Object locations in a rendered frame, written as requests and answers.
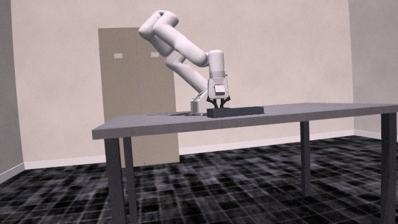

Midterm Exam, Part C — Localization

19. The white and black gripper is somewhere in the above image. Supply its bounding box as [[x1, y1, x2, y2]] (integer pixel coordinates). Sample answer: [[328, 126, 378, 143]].
[[207, 77, 231, 108]]

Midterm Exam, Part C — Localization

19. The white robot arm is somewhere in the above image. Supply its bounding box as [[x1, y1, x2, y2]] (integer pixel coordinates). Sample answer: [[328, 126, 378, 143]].
[[139, 10, 228, 96]]

